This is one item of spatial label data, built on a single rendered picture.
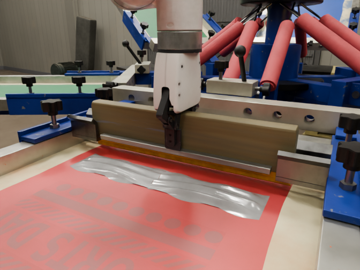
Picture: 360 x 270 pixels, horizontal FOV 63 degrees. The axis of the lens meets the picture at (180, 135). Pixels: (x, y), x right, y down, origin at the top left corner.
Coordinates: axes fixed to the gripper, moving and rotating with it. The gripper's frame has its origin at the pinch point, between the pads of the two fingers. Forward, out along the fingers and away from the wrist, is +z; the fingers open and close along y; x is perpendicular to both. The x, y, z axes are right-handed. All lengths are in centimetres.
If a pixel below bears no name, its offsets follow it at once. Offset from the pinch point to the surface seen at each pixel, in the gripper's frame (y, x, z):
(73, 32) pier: -476, -533, -19
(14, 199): 23.0, -16.4, 5.9
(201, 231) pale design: 16.7, 11.9, 5.9
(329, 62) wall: -387, 12, 19
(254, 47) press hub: -77, -7, -12
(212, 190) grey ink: 7.6, 9.8, 5.3
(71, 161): 9.0, -19.4, 5.9
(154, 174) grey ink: 7.2, -1.2, 5.2
